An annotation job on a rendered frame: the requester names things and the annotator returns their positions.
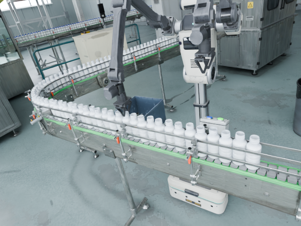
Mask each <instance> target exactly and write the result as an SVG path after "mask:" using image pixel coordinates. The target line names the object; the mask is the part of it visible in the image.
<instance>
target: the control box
mask: <svg viewBox="0 0 301 226"><path fill-rule="evenodd" d="M203 124H206V127H208V128H210V127H212V126H214V127H217V130H218V134H219V135H221V133H222V130H228V129H229V120H228V119H223V120H218V118H215V117H212V118H207V116H204V117H202V118H201V119H200V125H202V126H203Z"/></svg>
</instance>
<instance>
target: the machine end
mask: <svg viewBox="0 0 301 226"><path fill-rule="evenodd" d="M232 2H236V7H237V9H240V10H241V12H242V15H243V20H242V26H241V32H240V34H237V35H227V36H224V37H222V38H221V39H219V40H218V65H222V66H229V67H236V68H242V69H248V70H254V72H253V73H251V75H257V74H258V73H256V72H255V71H256V70H258V69H260V68H261V67H263V66H264V65H266V64H267V65H272V64H273V63H271V61H272V60H274V59H275V58H277V57H279V56H286V54H285V52H286V51H288V50H289V49H290V45H291V44H292V43H291V37H292V29H293V24H294V23H295V21H294V17H295V16H297V15H298V13H295V11H296V7H297V0H232Z"/></svg>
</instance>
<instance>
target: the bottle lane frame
mask: <svg viewBox="0 0 301 226"><path fill-rule="evenodd" d="M45 121H46V122H47V123H49V124H51V125H52V127H53V128H55V130H54V132H55V134H56V135H54V134H53V136H55V137H57V138H60V139H64V140H67V141H69V142H72V143H76V144H77V142H76V141H75V137H74V135H73V132H72V130H70V129H69V127H68V126H66V127H65V126H64V125H66V123H62V122H58V121H54V120H51V119H47V118H45ZM73 128H74V131H75V133H76V136H77V138H79V137H80V136H81V132H82V133H83V137H84V138H85V140H84V142H82V141H83V138H82V137H81V138H80V139H79V141H80V143H81V142H82V144H81V145H82V146H84V147H87V148H91V149H94V150H96V151H99V152H103V153H104V151H103V148H102V147H103V146H106V147H109V148H111V149H112V150H113V152H114V155H115V157H118V158H120V159H124V157H123V156H122V150H121V147H120V143H119V144H118V143H117V140H116V139H115V140H113V138H115V136H111V135H107V134H103V133H100V132H96V131H93V130H88V129H85V128H81V127H77V126H74V125H73ZM121 141H122V144H123V148H124V151H125V152H127V151H128V150H129V147H128V145H130V146H131V149H130V151H132V153H133V155H132V156H131V157H130V158H129V161H130V162H133V163H136V164H139V165H142V166H145V167H148V168H151V169H154V170H157V171H160V172H163V173H166V174H169V175H172V176H175V177H178V178H181V179H184V180H187V181H190V182H191V177H190V175H191V174H190V165H189V163H188V161H186V160H185V159H186V157H187V156H186V155H185V154H184V155H183V154H179V152H178V153H176V152H172V151H173V150H172V151H168V150H166V149H165V150H164V149H161V147H160V148H156V147H155V146H153V147H152V146H149V145H145V144H144V143H143V144H142V143H139V142H134V141H130V140H129V139H128V140H126V139H124V138H123V139H122V138H121ZM260 161H261V162H265V163H267V166H269V164H273V165H277V168H278V167H279V166H282V167H286V168H287V170H289V168H291V169H294V170H297V171H298V173H299V171H301V169H297V168H293V167H289V166H284V165H279V164H275V163H271V162H267V161H262V160H260ZM197 164H198V165H200V168H201V169H200V170H199V171H200V172H201V176H199V177H198V179H197V184H199V185H202V186H205V187H208V188H211V189H214V190H217V191H220V192H223V193H226V194H229V195H232V196H235V197H238V198H241V199H244V200H247V201H250V202H253V203H256V204H259V205H262V206H265V207H268V208H271V209H274V210H277V211H280V212H283V213H286V214H289V215H292V216H296V213H297V209H298V205H299V202H300V198H301V186H300V185H299V183H298V182H297V184H293V183H289V182H288V181H287V179H286V181H281V180H278V179H277V177H275V178H270V177H267V174H266V175H265V176H262V175H259V174H257V172H256V173H255V174H254V173H251V172H248V169H247V170H246V171H243V170H240V169H239V167H238V168H237V169H235V168H232V167H230V165H229V166H225V165H222V163H221V164H217V163H214V161H213V162H210V161H207V159H206V160H202V159H199V157H198V158H194V157H193V172H194V174H195V173H196V171H197Z"/></svg>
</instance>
